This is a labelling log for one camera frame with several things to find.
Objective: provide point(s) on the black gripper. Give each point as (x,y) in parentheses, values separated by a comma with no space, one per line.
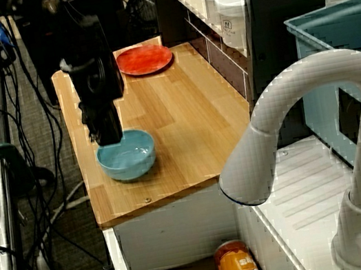
(98,83)

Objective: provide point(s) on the light blue bowl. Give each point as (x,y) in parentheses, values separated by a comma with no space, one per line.
(130,168)

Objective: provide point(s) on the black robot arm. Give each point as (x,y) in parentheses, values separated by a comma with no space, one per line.
(82,37)

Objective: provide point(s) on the red plate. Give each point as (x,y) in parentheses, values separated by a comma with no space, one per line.
(144,61)

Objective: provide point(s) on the small countertop screw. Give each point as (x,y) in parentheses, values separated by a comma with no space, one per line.
(147,200)

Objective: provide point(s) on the black computer case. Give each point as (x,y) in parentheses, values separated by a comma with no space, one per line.
(45,61)

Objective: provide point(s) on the green clamp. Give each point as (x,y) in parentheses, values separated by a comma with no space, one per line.
(1,152)

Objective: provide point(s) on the white jar with print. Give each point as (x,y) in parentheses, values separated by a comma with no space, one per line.
(234,20)

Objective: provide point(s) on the small sink screw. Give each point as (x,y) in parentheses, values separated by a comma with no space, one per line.
(285,152)

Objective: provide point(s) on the orange food can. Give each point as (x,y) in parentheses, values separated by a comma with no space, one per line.
(236,265)

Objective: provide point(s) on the dark grey cabinet panel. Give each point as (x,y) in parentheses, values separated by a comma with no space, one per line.
(286,18)

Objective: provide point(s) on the white sink unit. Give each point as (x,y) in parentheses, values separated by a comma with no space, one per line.
(309,189)

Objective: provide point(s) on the grey toy faucet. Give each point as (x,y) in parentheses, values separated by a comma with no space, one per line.
(330,73)

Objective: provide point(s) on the teal plastic box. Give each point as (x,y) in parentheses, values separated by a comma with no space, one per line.
(333,27)

